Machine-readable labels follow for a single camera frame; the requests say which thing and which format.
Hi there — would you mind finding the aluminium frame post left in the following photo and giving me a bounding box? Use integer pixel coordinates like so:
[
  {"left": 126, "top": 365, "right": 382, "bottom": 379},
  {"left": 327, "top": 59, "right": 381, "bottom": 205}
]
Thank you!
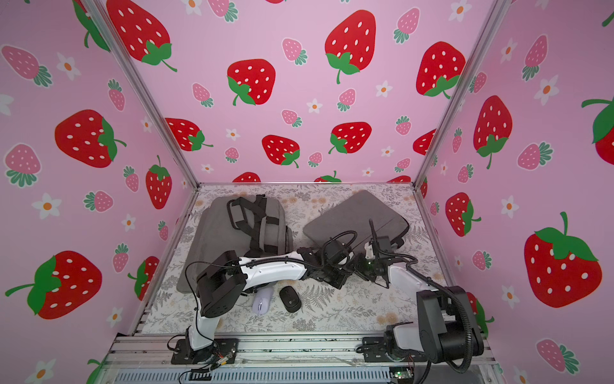
[{"left": 83, "top": 0, "right": 200, "bottom": 190}]

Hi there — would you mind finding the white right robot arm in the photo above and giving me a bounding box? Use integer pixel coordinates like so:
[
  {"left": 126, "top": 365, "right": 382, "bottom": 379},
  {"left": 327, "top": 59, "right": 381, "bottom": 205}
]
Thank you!
[{"left": 354, "top": 254, "right": 484, "bottom": 373}]

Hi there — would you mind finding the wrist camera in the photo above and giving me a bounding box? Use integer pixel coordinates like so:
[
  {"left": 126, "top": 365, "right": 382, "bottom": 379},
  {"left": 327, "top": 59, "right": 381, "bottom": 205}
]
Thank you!
[
  {"left": 321, "top": 240, "right": 352, "bottom": 265},
  {"left": 365, "top": 236, "right": 394, "bottom": 259}
]

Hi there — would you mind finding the lilac computer mouse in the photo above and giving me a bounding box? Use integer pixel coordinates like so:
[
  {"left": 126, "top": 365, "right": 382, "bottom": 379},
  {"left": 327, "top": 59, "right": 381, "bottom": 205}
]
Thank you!
[{"left": 252, "top": 286, "right": 274, "bottom": 315}]

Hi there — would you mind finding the aluminium frame post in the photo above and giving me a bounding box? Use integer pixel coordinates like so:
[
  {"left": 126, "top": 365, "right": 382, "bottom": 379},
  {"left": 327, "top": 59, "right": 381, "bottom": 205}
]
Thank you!
[
  {"left": 413, "top": 0, "right": 513, "bottom": 189},
  {"left": 83, "top": 0, "right": 200, "bottom": 190}
]

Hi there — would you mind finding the black thin cable left arm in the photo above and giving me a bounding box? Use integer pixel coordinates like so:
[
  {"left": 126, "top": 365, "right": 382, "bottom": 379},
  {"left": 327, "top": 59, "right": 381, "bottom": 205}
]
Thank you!
[{"left": 184, "top": 261, "right": 226, "bottom": 347}]

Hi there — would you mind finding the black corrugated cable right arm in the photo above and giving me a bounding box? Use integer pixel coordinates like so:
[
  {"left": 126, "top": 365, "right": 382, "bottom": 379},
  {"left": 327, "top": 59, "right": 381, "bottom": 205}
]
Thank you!
[{"left": 397, "top": 253, "right": 476, "bottom": 374}]

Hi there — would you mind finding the black computer mouse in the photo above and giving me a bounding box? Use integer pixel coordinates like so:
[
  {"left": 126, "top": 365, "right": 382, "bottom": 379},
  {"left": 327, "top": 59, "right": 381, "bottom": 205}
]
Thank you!
[{"left": 279, "top": 286, "right": 302, "bottom": 313}]

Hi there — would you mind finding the aluminium frame post right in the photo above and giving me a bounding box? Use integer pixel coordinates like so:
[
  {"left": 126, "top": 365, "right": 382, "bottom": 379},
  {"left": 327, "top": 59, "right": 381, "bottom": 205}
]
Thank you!
[{"left": 413, "top": 0, "right": 513, "bottom": 189}]

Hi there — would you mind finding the grey backpack with black straps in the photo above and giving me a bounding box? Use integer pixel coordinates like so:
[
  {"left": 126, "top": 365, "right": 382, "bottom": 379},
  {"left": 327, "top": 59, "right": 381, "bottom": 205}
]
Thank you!
[{"left": 177, "top": 195, "right": 294, "bottom": 294}]

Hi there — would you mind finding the grey laptop sleeve bag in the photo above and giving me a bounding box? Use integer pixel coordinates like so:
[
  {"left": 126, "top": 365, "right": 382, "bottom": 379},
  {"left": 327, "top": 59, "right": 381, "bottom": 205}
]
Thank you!
[{"left": 303, "top": 190, "right": 409, "bottom": 251}]

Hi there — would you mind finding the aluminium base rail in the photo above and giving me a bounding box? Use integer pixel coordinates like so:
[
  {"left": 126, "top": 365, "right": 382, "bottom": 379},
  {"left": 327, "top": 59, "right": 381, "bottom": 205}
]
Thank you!
[{"left": 94, "top": 331, "right": 504, "bottom": 383}]

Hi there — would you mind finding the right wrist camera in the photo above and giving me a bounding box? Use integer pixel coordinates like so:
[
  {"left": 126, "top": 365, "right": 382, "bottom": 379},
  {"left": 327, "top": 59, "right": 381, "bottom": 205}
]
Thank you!
[{"left": 365, "top": 236, "right": 394, "bottom": 259}]

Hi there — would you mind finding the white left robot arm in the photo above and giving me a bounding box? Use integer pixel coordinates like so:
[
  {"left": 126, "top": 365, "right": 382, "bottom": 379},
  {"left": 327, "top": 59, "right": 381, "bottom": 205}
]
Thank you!
[{"left": 185, "top": 244, "right": 353, "bottom": 351}]

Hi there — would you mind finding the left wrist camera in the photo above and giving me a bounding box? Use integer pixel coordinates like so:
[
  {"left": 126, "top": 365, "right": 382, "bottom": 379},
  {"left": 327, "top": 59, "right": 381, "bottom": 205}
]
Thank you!
[{"left": 321, "top": 240, "right": 352, "bottom": 265}]

